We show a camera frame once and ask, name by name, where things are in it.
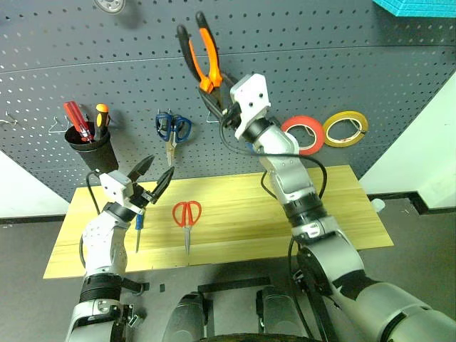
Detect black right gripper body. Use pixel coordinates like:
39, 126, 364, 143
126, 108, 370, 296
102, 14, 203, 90
221, 102, 244, 130

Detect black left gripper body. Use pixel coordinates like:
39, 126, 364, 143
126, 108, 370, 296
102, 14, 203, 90
128, 180, 158, 215

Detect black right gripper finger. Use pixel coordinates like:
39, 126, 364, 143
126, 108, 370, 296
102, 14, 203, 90
197, 88, 225, 118
217, 70, 239, 110

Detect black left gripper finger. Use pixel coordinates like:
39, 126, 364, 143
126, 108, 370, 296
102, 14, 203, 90
148, 165, 176, 205
127, 154, 155, 185

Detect orange black pliers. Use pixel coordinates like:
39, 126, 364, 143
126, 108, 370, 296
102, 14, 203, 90
176, 11, 224, 118

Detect red tape roll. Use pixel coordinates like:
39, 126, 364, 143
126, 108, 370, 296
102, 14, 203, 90
281, 114, 326, 156

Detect dark grey metal pegboard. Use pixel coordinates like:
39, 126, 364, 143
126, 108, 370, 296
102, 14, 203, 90
0, 0, 456, 204

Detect yellow tape roll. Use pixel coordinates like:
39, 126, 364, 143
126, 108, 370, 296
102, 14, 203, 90
321, 110, 369, 149

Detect black plastic cup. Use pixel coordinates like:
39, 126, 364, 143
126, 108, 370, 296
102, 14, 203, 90
63, 120, 120, 172

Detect light wooden board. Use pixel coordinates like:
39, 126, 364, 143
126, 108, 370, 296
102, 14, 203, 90
43, 165, 395, 280

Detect round silver metal disc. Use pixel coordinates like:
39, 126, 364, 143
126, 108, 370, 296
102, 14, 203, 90
93, 0, 128, 16

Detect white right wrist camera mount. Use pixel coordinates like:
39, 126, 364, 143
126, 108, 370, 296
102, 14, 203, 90
229, 73, 271, 139

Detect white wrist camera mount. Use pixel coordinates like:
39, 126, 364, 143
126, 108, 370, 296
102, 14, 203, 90
229, 73, 271, 139
99, 170, 135, 208

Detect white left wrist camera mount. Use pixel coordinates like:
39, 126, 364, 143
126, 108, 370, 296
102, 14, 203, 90
99, 170, 135, 208

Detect blue handled screwdriver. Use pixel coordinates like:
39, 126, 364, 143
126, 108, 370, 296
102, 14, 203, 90
134, 209, 146, 254

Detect red handled scissors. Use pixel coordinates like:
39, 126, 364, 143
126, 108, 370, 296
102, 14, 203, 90
172, 199, 203, 256

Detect blue handled scissors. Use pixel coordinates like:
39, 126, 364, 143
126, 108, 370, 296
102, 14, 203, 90
155, 110, 194, 167

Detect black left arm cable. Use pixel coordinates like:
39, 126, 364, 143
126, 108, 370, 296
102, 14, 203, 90
85, 170, 105, 216

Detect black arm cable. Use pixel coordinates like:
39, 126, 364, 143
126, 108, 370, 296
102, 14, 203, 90
218, 119, 328, 201
85, 170, 105, 216

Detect orange black handled screwdriver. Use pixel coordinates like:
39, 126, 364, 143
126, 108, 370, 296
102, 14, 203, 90
94, 103, 113, 142

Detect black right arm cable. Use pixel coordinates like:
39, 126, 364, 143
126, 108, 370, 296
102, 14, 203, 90
218, 119, 328, 201

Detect black metal frame bar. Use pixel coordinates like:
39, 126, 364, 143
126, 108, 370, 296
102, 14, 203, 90
197, 275, 272, 294

